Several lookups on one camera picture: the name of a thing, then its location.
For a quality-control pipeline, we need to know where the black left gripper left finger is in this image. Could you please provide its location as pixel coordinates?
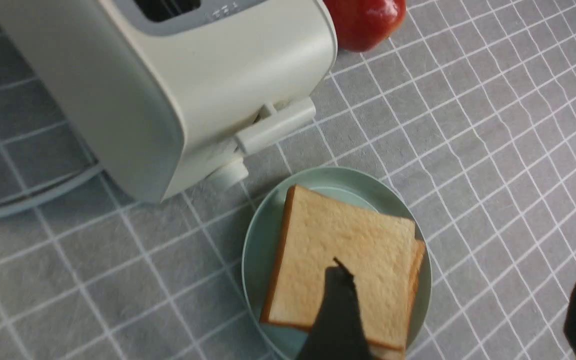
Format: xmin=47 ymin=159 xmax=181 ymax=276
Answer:
xmin=297 ymin=257 xmax=373 ymax=360

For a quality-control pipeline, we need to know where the white two-slot toaster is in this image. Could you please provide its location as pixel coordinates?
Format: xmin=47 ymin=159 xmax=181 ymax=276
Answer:
xmin=0 ymin=0 xmax=338 ymax=203

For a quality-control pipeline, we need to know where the white toaster power cable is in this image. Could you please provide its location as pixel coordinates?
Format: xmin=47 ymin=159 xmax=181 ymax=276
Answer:
xmin=0 ymin=162 xmax=104 ymax=225

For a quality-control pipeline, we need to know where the toasted bread slice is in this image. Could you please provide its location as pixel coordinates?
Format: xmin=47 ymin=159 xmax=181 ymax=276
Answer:
xmin=259 ymin=185 xmax=426 ymax=353

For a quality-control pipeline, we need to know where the light green round plate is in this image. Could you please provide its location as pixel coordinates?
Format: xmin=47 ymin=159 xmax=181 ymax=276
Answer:
xmin=241 ymin=166 xmax=433 ymax=360

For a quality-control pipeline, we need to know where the grey checked tablecloth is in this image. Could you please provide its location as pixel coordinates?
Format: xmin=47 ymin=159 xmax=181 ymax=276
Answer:
xmin=0 ymin=0 xmax=576 ymax=360

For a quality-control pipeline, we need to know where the red apple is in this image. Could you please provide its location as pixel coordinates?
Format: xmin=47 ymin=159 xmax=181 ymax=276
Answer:
xmin=323 ymin=0 xmax=407 ymax=53

